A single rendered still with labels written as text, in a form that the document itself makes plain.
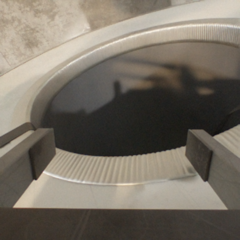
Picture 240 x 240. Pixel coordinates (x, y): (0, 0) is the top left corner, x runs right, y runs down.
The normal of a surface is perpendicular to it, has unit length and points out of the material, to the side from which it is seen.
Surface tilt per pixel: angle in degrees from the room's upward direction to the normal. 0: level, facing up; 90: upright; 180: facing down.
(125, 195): 90
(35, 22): 0
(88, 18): 0
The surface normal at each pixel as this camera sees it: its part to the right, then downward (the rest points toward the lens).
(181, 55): -0.55, 0.63
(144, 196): -0.27, -0.75
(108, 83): 0.48, 0.44
